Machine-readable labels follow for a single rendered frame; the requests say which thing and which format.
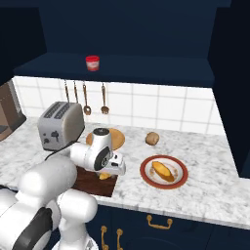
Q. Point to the dark wooden cutting board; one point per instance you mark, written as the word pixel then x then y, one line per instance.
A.
pixel 96 185

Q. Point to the dark blue left cabinet door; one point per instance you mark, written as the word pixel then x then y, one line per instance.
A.
pixel 19 35

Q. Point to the dark blue cupboard door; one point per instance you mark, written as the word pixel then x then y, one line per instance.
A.
pixel 96 224
pixel 125 234

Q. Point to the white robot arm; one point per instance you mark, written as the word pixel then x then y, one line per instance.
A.
pixel 45 182

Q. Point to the round light wooden board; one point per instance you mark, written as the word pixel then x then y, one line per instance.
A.
pixel 117 138

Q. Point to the dark blue open cabinet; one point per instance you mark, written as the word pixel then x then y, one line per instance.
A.
pixel 130 32

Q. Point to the orange elongated pastry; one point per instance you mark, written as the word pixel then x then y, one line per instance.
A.
pixel 162 171

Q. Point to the red-rimmed white plate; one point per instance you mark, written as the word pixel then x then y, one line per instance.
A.
pixel 146 177

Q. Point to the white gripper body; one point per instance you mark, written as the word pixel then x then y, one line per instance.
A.
pixel 119 166

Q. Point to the silver toaster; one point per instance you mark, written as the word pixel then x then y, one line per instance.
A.
pixel 62 125

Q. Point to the brown coffee machine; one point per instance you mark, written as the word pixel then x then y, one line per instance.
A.
pixel 9 110

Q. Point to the dark blue drawer front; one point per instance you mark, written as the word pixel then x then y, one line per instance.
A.
pixel 182 232

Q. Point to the golden croissant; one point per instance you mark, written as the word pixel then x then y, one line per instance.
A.
pixel 104 176

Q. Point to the hanging wooden spoon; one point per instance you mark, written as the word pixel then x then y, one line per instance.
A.
pixel 86 105
pixel 104 105

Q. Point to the dark blue cabinet door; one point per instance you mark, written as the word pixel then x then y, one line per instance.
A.
pixel 19 35
pixel 232 81

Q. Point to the brown round pastry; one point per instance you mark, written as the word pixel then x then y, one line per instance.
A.
pixel 152 138

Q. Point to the red-lidded jam jar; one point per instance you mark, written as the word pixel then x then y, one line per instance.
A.
pixel 92 63

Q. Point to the dark blue right cabinet door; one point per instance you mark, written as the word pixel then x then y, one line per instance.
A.
pixel 232 81

